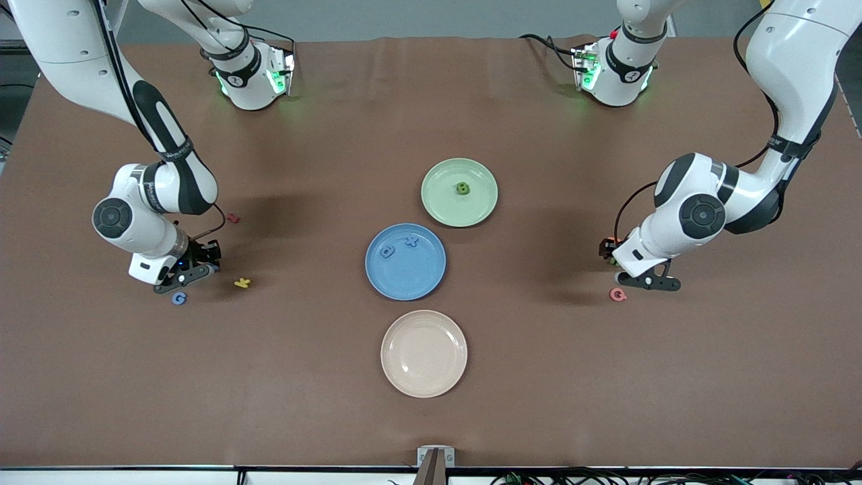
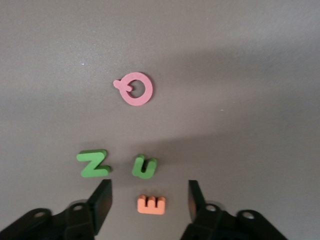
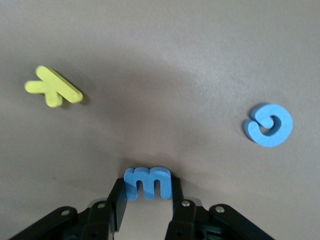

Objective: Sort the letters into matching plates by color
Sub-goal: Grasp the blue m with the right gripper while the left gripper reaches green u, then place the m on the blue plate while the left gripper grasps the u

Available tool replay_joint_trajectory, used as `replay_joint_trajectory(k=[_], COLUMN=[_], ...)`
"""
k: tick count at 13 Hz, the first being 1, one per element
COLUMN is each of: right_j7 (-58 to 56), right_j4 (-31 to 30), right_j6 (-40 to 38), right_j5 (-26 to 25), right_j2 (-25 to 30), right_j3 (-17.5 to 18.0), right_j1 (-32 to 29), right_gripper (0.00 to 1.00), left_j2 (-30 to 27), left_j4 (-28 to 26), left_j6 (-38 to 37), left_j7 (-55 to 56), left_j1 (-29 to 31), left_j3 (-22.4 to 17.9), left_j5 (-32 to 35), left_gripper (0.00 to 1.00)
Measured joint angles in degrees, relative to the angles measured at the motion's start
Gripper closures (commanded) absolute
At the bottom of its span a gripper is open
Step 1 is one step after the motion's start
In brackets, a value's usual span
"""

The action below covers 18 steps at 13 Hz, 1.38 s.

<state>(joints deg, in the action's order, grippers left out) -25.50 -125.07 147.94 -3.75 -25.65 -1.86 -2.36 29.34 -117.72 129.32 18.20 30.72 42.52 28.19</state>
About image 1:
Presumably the green plate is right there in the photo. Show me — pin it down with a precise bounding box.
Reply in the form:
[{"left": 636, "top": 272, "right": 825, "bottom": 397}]
[{"left": 421, "top": 158, "right": 499, "bottom": 228}]

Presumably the black right arm base cable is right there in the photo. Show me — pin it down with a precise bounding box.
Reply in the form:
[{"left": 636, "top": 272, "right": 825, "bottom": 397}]
[{"left": 222, "top": 0, "right": 298, "bottom": 95}]

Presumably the white table edge rail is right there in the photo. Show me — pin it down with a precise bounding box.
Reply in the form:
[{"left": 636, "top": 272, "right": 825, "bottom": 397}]
[{"left": 0, "top": 465, "right": 862, "bottom": 485}]

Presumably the grey metal camera bracket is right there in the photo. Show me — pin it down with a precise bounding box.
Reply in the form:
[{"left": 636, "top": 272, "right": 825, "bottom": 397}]
[{"left": 412, "top": 445, "right": 456, "bottom": 485}]

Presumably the black arm base cable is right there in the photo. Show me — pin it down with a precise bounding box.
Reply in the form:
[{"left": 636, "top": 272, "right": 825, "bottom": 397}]
[
  {"left": 222, "top": 0, "right": 298, "bottom": 95},
  {"left": 519, "top": 32, "right": 587, "bottom": 71}
]

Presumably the blue plate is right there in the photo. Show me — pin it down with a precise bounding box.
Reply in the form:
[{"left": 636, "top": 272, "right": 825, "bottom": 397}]
[{"left": 366, "top": 224, "right": 448, "bottom": 302}]

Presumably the black left arm base cable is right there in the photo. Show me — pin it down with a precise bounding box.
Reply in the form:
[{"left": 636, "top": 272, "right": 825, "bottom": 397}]
[{"left": 519, "top": 32, "right": 587, "bottom": 71}]

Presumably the beige plate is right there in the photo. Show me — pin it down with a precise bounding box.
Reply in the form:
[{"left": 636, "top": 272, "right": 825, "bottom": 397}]
[{"left": 380, "top": 310, "right": 468, "bottom": 399}]

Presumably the brown table mat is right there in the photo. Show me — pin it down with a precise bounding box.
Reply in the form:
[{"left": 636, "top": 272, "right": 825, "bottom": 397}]
[{"left": 0, "top": 35, "right": 862, "bottom": 469}]

